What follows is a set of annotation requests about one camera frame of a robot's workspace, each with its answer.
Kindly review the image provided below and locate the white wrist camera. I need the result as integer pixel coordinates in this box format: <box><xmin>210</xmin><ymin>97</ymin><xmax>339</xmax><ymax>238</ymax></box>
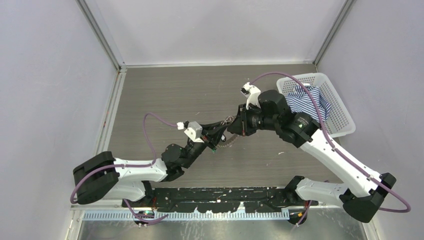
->
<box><xmin>240</xmin><ymin>82</ymin><xmax>261</xmax><ymax>110</ymax></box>
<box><xmin>176</xmin><ymin>121</ymin><xmax>204</xmax><ymax>143</ymax></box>

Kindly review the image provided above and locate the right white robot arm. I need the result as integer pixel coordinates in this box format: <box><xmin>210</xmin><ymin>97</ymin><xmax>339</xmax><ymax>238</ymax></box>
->
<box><xmin>227</xmin><ymin>89</ymin><xmax>396</xmax><ymax>223</ymax></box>

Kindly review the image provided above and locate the numbered metal key ring disc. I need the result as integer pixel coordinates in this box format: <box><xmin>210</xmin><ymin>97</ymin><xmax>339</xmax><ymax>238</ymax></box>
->
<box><xmin>212</xmin><ymin>115</ymin><xmax>238</xmax><ymax>153</ymax></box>

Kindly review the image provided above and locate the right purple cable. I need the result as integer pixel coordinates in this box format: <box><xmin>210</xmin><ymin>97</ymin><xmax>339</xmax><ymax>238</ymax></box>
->
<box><xmin>249</xmin><ymin>71</ymin><xmax>412</xmax><ymax>214</ymax></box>

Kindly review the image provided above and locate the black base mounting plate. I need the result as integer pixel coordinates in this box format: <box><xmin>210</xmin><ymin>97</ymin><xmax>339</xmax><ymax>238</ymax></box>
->
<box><xmin>128</xmin><ymin>187</ymin><xmax>306</xmax><ymax>213</ymax></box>

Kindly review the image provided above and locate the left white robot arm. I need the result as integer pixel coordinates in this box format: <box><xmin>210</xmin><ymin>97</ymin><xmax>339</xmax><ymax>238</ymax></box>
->
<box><xmin>70</xmin><ymin>116</ymin><xmax>234</xmax><ymax>207</ymax></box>

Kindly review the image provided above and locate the purple cable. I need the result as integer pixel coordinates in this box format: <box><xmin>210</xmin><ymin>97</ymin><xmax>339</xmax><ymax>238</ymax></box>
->
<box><xmin>69</xmin><ymin>112</ymin><xmax>186</xmax><ymax>226</ymax></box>
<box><xmin>249</xmin><ymin>71</ymin><xmax>412</xmax><ymax>214</ymax></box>

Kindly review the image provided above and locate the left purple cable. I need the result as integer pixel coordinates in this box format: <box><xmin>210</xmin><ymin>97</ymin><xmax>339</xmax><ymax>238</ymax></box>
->
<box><xmin>69</xmin><ymin>112</ymin><xmax>186</xmax><ymax>226</ymax></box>

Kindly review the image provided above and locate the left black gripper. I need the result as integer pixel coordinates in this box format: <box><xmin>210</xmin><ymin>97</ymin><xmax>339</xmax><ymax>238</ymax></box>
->
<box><xmin>181</xmin><ymin>121</ymin><xmax>227</xmax><ymax>169</ymax></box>

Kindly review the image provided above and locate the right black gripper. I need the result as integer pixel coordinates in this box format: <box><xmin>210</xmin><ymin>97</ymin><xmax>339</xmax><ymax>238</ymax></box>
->
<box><xmin>228</xmin><ymin>101</ymin><xmax>279</xmax><ymax>136</ymax></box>

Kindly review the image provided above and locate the white plastic basket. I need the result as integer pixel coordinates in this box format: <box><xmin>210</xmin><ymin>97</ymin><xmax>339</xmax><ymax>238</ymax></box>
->
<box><xmin>276</xmin><ymin>73</ymin><xmax>356</xmax><ymax>138</ymax></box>

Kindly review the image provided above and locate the blue striped shirt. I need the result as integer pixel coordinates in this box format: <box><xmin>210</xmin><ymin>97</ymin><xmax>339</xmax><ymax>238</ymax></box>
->
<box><xmin>285</xmin><ymin>84</ymin><xmax>332</xmax><ymax>122</ymax></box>

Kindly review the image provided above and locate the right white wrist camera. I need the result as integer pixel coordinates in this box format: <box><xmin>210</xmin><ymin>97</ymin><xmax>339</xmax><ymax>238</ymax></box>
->
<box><xmin>240</xmin><ymin>82</ymin><xmax>261</xmax><ymax>110</ymax></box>

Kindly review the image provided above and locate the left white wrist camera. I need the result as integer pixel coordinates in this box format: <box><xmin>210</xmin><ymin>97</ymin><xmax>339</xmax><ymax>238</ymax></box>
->
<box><xmin>176</xmin><ymin>121</ymin><xmax>204</xmax><ymax>143</ymax></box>

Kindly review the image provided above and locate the aluminium frame rail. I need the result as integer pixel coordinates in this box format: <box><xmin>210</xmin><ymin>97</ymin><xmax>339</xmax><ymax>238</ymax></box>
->
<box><xmin>64</xmin><ymin>63</ymin><xmax>128</xmax><ymax>240</ymax></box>

